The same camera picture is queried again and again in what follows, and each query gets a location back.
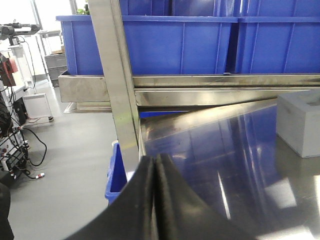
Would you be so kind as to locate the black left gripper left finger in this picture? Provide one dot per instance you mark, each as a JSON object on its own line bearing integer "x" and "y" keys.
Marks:
{"x": 129, "y": 217}

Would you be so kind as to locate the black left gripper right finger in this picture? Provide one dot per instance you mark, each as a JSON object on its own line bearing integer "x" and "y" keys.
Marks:
{"x": 181, "y": 214}

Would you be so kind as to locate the gray foam base block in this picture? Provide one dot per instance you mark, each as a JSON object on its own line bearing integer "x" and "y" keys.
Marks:
{"x": 298, "y": 121}

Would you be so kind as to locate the blue bin below table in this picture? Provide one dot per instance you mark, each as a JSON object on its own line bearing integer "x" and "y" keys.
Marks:
{"x": 116, "y": 175}

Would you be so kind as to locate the blue bin left on rack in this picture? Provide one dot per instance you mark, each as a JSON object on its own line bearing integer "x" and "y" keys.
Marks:
{"x": 157, "y": 45}

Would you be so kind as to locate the blue bin on rack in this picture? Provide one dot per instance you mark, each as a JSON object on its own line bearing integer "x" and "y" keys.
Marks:
{"x": 157, "y": 45}
{"x": 277, "y": 36}

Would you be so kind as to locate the blue bin right on rack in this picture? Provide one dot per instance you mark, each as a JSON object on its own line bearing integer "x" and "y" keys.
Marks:
{"x": 277, "y": 36}

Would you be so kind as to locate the white cabinet box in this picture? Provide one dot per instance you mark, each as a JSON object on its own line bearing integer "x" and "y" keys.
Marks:
{"x": 37, "y": 106}

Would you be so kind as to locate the stainless steel rack frame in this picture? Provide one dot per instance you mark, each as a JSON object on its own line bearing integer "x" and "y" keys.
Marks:
{"x": 128, "y": 94}

